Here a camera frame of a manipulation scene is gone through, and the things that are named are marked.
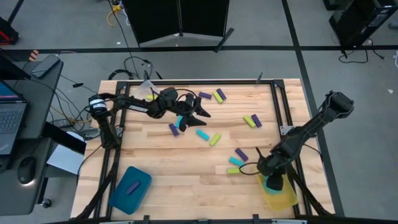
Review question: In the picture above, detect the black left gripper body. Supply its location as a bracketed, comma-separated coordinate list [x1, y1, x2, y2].
[167, 93, 200, 121]

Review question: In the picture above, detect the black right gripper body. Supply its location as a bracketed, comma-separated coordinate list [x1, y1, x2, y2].
[256, 150, 289, 177]

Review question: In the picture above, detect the yellow plastic bin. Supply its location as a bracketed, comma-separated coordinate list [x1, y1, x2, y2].
[255, 172, 299, 212]

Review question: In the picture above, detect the clear plastic bin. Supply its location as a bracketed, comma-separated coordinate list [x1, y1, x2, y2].
[133, 80, 162, 102]

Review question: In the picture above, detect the black folding partition screen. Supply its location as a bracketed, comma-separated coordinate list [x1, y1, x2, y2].
[122, 0, 235, 53]

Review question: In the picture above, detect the grey power strip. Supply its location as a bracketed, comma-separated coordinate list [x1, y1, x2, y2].
[77, 127, 102, 141]

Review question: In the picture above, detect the blue plastic bin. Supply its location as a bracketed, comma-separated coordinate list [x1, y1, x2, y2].
[108, 166, 153, 215]

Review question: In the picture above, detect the white paper sheet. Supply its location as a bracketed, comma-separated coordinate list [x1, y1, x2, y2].
[45, 130, 86, 175]

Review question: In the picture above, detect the black smartphone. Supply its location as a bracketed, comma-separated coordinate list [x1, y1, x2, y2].
[30, 54, 61, 79]

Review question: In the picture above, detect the black desk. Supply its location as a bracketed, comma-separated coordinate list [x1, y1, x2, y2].
[0, 46, 88, 217]

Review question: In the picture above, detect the black equipment cabinet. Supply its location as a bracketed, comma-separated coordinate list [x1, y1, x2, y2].
[328, 0, 398, 48]

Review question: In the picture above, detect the black computer mouse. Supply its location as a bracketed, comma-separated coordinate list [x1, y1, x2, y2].
[17, 156, 37, 185]

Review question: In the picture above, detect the open laptop computer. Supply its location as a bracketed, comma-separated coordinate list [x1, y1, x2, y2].
[0, 79, 29, 156]

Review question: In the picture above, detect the red black tool case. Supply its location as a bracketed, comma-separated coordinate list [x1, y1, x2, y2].
[0, 16, 19, 46]

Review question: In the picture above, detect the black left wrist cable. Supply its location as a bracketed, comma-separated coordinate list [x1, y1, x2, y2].
[176, 88, 200, 103]

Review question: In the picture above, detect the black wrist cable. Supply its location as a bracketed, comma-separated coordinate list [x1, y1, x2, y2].
[238, 147, 268, 176]
[176, 88, 200, 103]

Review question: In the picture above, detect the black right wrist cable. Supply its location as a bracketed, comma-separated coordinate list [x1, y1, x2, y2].
[238, 147, 268, 176]

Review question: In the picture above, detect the black aluminium table frame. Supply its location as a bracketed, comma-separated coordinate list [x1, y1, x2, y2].
[74, 79, 336, 220]

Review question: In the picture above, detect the black floor cable coil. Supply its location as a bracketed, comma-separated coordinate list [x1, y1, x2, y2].
[107, 55, 164, 81]

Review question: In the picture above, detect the yellow power cable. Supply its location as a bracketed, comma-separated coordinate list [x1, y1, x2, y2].
[106, 2, 124, 27]

